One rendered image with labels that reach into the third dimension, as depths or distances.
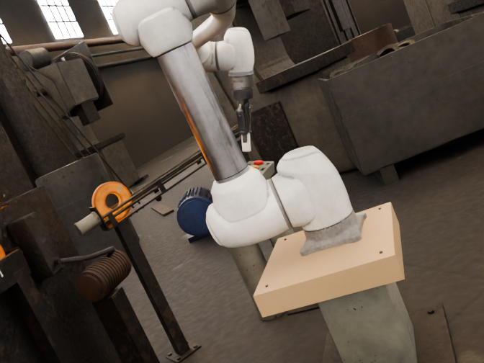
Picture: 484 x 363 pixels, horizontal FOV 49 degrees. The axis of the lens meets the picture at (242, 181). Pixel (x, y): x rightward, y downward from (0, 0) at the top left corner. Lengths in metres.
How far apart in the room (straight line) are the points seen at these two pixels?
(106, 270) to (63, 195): 2.58
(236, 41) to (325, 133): 2.16
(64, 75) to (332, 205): 8.55
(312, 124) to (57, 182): 2.13
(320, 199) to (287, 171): 0.12
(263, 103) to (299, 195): 2.71
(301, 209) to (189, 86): 0.45
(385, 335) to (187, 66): 0.91
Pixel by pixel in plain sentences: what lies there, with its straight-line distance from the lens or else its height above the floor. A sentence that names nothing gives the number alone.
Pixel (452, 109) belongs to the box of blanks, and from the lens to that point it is 3.38.
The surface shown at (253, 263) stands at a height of 0.25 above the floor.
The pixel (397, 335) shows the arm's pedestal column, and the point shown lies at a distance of 1.58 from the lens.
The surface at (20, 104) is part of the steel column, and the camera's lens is 6.18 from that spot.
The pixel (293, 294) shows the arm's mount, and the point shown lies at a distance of 1.37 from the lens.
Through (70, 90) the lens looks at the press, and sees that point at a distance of 9.71.
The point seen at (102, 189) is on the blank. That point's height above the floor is 0.77.
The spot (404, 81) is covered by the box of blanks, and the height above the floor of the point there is 0.55.
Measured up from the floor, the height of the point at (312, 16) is 1.38.
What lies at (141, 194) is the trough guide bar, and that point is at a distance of 2.23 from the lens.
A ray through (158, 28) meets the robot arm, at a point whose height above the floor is 1.13.
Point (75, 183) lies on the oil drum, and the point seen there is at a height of 0.72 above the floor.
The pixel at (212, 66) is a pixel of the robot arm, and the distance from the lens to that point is 1.91.
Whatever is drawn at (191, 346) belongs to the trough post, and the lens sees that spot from 2.33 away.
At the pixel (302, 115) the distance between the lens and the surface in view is 3.98.
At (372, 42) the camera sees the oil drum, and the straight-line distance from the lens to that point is 5.98.
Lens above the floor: 0.93
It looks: 10 degrees down
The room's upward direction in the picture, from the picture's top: 24 degrees counter-clockwise
